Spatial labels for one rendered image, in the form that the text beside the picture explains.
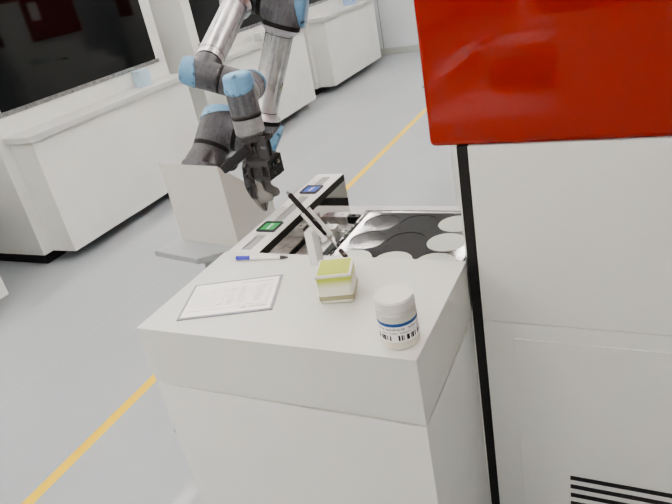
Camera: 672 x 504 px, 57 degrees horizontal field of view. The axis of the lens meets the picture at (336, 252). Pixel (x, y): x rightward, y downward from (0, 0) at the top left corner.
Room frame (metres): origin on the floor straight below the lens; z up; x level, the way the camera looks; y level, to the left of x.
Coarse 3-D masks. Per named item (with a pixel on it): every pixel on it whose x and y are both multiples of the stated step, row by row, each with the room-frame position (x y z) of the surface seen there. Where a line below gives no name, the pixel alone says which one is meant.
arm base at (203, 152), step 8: (200, 144) 1.94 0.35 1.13; (208, 144) 1.93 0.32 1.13; (216, 144) 1.93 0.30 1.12; (192, 152) 1.92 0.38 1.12; (200, 152) 1.91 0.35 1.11; (208, 152) 1.91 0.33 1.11; (216, 152) 1.92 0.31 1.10; (224, 152) 1.94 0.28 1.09; (184, 160) 1.91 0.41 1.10; (192, 160) 1.89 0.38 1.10; (200, 160) 1.89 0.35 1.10; (208, 160) 1.90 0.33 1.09; (216, 160) 1.90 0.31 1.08; (224, 160) 1.93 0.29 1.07
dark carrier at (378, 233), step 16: (368, 224) 1.60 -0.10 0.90; (384, 224) 1.58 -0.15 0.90; (400, 224) 1.55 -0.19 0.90; (416, 224) 1.53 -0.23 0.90; (432, 224) 1.51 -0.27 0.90; (352, 240) 1.51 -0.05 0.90; (368, 240) 1.49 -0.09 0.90; (384, 240) 1.48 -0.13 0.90; (400, 240) 1.46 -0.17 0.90; (416, 240) 1.44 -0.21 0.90; (416, 256) 1.35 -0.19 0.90; (464, 256) 1.30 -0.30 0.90
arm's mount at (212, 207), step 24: (168, 168) 1.93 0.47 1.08; (192, 168) 1.86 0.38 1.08; (216, 168) 1.80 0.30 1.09; (168, 192) 1.96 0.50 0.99; (192, 192) 1.88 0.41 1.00; (216, 192) 1.82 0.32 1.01; (240, 192) 1.84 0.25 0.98; (192, 216) 1.91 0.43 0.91; (216, 216) 1.83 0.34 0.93; (240, 216) 1.82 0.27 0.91; (264, 216) 1.90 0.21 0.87; (192, 240) 1.93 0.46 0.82; (216, 240) 1.86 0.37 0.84; (240, 240) 1.80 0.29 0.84
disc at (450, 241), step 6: (444, 234) 1.44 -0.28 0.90; (450, 234) 1.43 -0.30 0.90; (456, 234) 1.42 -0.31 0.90; (432, 240) 1.42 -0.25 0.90; (438, 240) 1.41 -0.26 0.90; (444, 240) 1.40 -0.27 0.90; (450, 240) 1.40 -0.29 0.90; (456, 240) 1.39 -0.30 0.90; (462, 240) 1.38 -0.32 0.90; (432, 246) 1.38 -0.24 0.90; (438, 246) 1.38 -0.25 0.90; (444, 246) 1.37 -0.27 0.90; (450, 246) 1.36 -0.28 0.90; (456, 246) 1.36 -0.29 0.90; (462, 246) 1.35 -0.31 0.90
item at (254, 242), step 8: (320, 176) 1.91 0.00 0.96; (328, 176) 1.90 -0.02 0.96; (336, 176) 1.88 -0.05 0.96; (312, 184) 1.85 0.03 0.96; (320, 184) 1.85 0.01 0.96; (328, 184) 1.82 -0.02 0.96; (296, 192) 1.81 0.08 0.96; (320, 192) 1.76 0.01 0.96; (288, 200) 1.75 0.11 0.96; (304, 200) 1.74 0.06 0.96; (312, 200) 1.71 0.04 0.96; (280, 208) 1.70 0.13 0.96; (288, 208) 1.70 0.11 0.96; (296, 208) 1.67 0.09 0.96; (272, 216) 1.65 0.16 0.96; (280, 216) 1.65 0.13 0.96; (288, 216) 1.62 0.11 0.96; (296, 216) 1.61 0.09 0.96; (288, 224) 1.57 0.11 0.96; (256, 232) 1.56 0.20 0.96; (264, 232) 1.55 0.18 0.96; (272, 232) 1.53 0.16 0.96; (248, 240) 1.51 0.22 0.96; (256, 240) 1.51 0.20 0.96; (264, 240) 1.49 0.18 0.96; (232, 248) 1.48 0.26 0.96; (240, 248) 1.47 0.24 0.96; (248, 248) 1.47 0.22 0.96; (256, 248) 1.45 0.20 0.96
